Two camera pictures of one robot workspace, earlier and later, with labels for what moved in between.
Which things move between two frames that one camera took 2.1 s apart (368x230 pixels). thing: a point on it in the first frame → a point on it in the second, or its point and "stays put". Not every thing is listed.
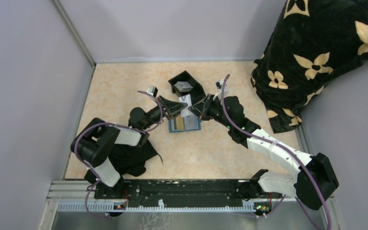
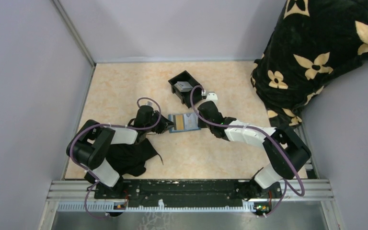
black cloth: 131,160 stays put
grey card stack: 183,86 stays put
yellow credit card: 179,122 stays put
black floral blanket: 313,41 stays put
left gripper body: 164,112 → 161,126
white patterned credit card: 186,99 → 190,121
